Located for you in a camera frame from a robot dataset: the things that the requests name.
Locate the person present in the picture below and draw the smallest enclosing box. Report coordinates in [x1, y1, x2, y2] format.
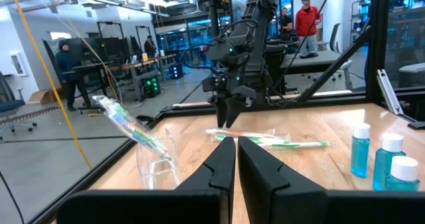
[54, 39, 90, 112]
[294, 0, 322, 54]
[143, 34, 157, 57]
[278, 7, 294, 41]

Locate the office chair with blue seat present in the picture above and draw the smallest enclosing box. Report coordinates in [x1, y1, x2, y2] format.
[0, 71, 38, 142]

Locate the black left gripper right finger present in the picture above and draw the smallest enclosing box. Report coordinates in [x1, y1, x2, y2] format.
[237, 136, 425, 224]

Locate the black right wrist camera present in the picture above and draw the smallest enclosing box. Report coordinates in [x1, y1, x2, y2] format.
[201, 73, 230, 94]

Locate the yellow hanging cable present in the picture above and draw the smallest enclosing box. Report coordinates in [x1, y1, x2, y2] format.
[9, 0, 93, 170]

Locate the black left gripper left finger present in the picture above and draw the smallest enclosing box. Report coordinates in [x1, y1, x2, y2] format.
[56, 136, 236, 224]

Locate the silver aluminium bar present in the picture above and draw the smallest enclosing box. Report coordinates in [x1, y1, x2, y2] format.
[376, 68, 405, 116]

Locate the black aluminium table frame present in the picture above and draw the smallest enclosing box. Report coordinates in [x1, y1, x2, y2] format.
[28, 0, 425, 224]

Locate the computer tower with green lights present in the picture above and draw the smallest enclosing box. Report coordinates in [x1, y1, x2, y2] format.
[141, 75, 162, 98]

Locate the orange toothbrush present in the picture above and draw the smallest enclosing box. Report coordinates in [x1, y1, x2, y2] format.
[205, 128, 276, 139]

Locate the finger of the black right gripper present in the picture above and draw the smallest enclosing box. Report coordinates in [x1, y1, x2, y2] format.
[215, 97, 229, 128]
[227, 97, 248, 127]

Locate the clear plastic toothbrush holder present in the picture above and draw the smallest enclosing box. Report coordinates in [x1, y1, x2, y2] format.
[135, 127, 181, 190]

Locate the computer tower with blue lights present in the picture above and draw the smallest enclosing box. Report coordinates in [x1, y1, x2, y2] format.
[168, 62, 185, 80]

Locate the cardboard box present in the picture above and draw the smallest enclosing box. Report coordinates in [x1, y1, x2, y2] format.
[28, 87, 63, 104]

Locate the blue toothbrush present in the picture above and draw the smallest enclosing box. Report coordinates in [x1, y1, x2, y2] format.
[92, 95, 167, 155]

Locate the grey table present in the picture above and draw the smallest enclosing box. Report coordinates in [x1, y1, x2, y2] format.
[280, 49, 353, 95]

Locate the wooden top desk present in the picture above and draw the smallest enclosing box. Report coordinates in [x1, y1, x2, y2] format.
[61, 53, 177, 114]

